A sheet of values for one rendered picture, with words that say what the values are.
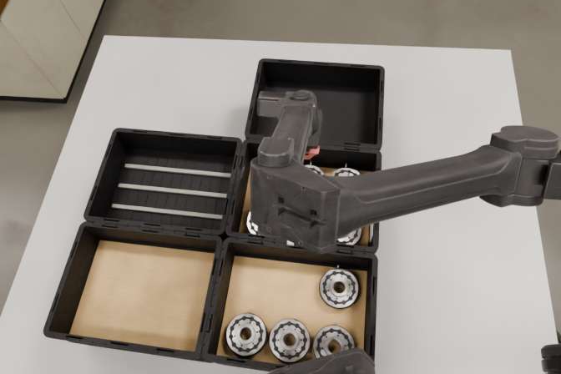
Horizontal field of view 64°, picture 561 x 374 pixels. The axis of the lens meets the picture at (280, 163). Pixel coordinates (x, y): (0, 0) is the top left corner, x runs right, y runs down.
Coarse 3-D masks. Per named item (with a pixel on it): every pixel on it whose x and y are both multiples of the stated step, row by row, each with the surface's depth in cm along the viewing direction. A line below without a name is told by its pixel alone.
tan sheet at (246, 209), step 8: (320, 168) 135; (328, 168) 135; (248, 184) 134; (248, 192) 133; (248, 200) 132; (248, 208) 131; (240, 224) 129; (240, 232) 128; (248, 232) 128; (368, 232) 125; (360, 240) 124; (368, 240) 124
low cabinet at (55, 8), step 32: (0, 0) 191; (32, 0) 215; (64, 0) 240; (96, 0) 272; (0, 32) 202; (32, 32) 216; (64, 32) 242; (0, 64) 225; (32, 64) 222; (64, 64) 244; (0, 96) 257; (32, 96) 248; (64, 96) 246
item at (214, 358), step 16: (224, 240) 116; (240, 240) 116; (256, 240) 116; (224, 256) 114; (352, 256) 113; (368, 256) 112; (208, 320) 108; (208, 336) 106; (368, 352) 102; (272, 368) 102
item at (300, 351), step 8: (288, 320) 113; (280, 328) 112; (288, 328) 112; (296, 328) 112; (304, 328) 112; (272, 336) 111; (304, 336) 111; (272, 344) 111; (304, 344) 110; (280, 352) 110; (288, 352) 109; (296, 352) 110; (304, 352) 109; (288, 360) 109; (296, 360) 109
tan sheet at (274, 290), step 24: (240, 264) 124; (264, 264) 123; (288, 264) 123; (240, 288) 120; (264, 288) 120; (288, 288) 120; (312, 288) 119; (336, 288) 119; (360, 288) 118; (240, 312) 118; (264, 312) 117; (288, 312) 117; (312, 312) 116; (336, 312) 116; (360, 312) 116; (288, 336) 114; (312, 336) 114; (360, 336) 113; (264, 360) 112
